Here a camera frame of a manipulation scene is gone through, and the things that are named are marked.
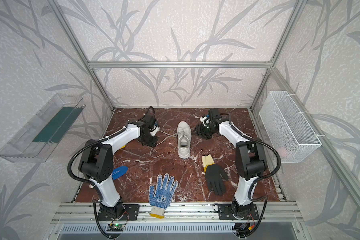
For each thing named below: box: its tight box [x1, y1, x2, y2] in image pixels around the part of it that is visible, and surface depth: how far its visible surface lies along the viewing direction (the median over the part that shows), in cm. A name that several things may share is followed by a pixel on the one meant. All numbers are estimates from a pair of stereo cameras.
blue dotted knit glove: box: [148, 173, 179, 219], surface depth 80 cm
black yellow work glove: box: [202, 154, 229, 196], surface depth 87 cm
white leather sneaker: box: [177, 121, 192, 159], surface depth 95 cm
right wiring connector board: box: [232, 222, 255, 233], surface depth 74 cm
